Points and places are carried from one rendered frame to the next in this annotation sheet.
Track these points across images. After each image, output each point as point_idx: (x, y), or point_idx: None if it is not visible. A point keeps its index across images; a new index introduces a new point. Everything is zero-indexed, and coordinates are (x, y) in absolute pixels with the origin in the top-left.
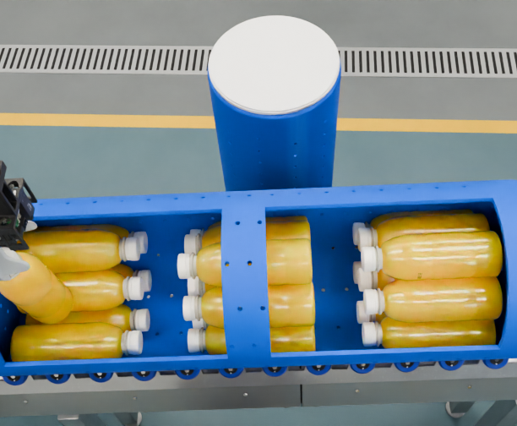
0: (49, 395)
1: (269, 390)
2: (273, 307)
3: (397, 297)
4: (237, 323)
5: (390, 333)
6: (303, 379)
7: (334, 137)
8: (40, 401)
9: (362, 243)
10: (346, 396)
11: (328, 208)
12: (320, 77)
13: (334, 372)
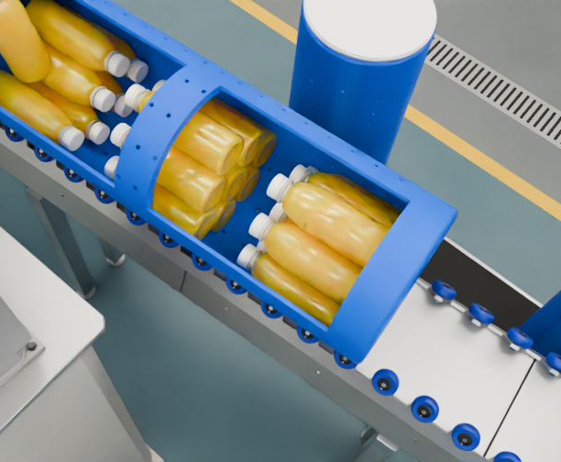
0: (5, 148)
1: (160, 259)
2: (176, 172)
3: (277, 233)
4: (130, 158)
5: (260, 264)
6: (187, 267)
7: (393, 116)
8: None
9: (291, 177)
10: (217, 309)
11: (299, 139)
12: (397, 44)
13: (214, 277)
